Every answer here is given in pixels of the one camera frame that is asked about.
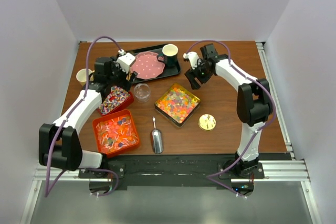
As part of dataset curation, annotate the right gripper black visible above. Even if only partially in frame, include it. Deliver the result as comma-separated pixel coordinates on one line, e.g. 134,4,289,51
184,59,213,90

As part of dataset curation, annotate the gold tin of gummies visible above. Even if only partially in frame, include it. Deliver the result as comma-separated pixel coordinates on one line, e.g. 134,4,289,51
154,83,201,127

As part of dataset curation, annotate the clear plastic jar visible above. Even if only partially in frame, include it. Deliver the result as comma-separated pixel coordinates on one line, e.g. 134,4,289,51
134,83,151,103

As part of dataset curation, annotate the orange tin of lollipops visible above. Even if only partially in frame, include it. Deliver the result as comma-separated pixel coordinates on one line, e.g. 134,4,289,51
92,110,140,158

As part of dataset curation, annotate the metal scoop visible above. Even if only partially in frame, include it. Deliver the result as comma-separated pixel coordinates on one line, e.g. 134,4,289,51
151,117,163,154

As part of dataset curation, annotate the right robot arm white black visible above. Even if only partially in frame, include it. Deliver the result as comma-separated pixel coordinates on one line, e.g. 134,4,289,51
183,40,276,178

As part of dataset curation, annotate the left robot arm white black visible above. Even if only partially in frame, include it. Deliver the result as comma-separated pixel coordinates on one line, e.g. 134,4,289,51
38,53,136,178

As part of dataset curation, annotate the red tin of candies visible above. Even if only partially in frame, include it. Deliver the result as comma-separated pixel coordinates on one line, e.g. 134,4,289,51
97,86,134,116

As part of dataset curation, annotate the yellow mug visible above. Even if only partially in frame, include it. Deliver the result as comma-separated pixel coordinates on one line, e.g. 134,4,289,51
76,69,94,86

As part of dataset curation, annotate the pink polka dot plate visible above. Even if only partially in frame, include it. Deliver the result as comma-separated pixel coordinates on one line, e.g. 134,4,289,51
131,51,165,80

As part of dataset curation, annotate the dark green mug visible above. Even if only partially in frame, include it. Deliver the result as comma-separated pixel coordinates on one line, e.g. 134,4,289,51
156,44,178,67

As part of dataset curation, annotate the gold jar lid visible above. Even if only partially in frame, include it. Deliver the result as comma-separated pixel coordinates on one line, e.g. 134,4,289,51
198,114,216,131

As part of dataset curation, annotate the black serving tray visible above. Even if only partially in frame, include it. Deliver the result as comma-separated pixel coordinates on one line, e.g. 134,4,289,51
127,44,181,84

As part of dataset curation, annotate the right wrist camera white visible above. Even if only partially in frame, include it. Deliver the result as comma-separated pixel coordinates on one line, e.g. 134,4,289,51
183,51,199,69

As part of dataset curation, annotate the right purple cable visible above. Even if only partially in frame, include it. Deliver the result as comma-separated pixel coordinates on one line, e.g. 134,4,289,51
186,40,277,195

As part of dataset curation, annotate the purple cable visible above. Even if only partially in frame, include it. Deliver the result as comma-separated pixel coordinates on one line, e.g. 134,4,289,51
186,40,277,195
44,36,125,198

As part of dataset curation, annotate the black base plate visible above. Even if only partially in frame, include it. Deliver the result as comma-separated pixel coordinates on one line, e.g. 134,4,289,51
78,153,291,190

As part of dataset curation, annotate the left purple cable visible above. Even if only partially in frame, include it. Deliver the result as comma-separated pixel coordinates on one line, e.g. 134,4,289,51
44,36,125,198

